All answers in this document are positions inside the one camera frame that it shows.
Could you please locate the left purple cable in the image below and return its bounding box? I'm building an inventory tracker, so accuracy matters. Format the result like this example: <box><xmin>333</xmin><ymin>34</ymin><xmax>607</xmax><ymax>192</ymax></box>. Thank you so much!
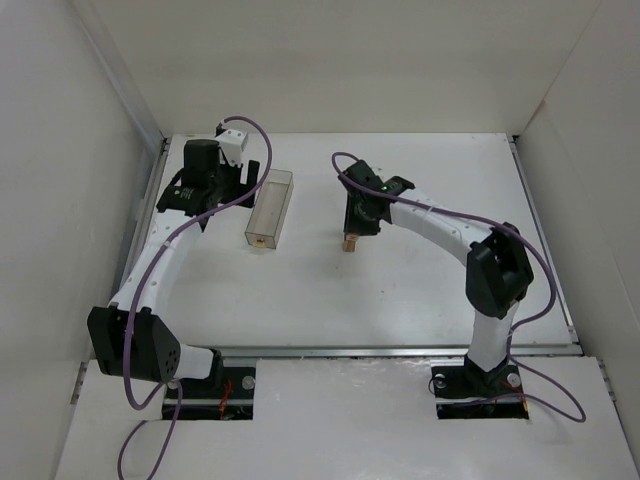
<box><xmin>117</xmin><ymin>115</ymin><xmax>274</xmax><ymax>476</ymax></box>

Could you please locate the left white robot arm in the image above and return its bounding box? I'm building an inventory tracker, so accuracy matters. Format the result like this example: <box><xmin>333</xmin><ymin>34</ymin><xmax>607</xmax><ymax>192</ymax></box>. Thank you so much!
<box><xmin>87</xmin><ymin>130</ymin><xmax>260</xmax><ymax>383</ymax></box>

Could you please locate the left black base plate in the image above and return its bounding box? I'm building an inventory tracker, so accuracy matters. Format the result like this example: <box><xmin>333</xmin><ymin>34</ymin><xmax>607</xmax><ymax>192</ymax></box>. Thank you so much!
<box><xmin>177</xmin><ymin>365</ymin><xmax>256</xmax><ymax>421</ymax></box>

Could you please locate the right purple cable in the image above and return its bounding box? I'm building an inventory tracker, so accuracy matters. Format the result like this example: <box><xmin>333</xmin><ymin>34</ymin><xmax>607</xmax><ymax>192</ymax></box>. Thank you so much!
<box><xmin>330</xmin><ymin>152</ymin><xmax>587</xmax><ymax>425</ymax></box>

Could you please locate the aluminium front rail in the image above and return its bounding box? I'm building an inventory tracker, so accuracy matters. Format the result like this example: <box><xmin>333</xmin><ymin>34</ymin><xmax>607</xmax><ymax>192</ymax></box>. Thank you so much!
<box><xmin>107</xmin><ymin>344</ymin><xmax>584</xmax><ymax>359</ymax></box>

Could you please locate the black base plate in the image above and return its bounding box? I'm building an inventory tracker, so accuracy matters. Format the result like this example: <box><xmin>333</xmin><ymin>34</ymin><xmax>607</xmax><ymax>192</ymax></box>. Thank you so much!
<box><xmin>177</xmin><ymin>365</ymin><xmax>256</xmax><ymax>421</ymax></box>
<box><xmin>428</xmin><ymin>364</ymin><xmax>529</xmax><ymax>420</ymax></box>

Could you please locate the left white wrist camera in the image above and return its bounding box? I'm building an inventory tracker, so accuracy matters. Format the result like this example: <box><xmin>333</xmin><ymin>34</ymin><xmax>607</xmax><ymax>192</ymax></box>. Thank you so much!
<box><xmin>215</xmin><ymin>129</ymin><xmax>248</xmax><ymax>168</ymax></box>

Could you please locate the dark striped wood block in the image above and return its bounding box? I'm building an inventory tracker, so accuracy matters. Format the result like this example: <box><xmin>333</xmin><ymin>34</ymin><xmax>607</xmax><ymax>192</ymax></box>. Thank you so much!
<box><xmin>343</xmin><ymin>239</ymin><xmax>357</xmax><ymax>253</ymax></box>

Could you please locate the purple cable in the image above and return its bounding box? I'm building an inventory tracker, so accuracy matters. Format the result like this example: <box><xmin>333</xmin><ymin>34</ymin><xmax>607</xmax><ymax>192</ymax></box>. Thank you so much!
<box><xmin>117</xmin><ymin>115</ymin><xmax>274</xmax><ymax>476</ymax></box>
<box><xmin>330</xmin><ymin>152</ymin><xmax>587</xmax><ymax>425</ymax></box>

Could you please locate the clear plastic drawer box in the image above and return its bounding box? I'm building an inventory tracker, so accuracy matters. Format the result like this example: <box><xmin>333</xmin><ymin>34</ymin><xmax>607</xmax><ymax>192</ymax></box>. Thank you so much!
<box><xmin>245</xmin><ymin>169</ymin><xmax>294</xmax><ymax>249</ymax></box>

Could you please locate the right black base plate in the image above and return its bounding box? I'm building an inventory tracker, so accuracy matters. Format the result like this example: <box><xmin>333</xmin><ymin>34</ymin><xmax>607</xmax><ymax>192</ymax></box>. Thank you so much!
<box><xmin>428</xmin><ymin>364</ymin><xmax>529</xmax><ymax>420</ymax></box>

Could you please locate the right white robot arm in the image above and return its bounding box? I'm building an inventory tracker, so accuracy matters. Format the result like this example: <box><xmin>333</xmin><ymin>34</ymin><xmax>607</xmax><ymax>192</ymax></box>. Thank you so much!
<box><xmin>341</xmin><ymin>160</ymin><xmax>534</xmax><ymax>396</ymax></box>

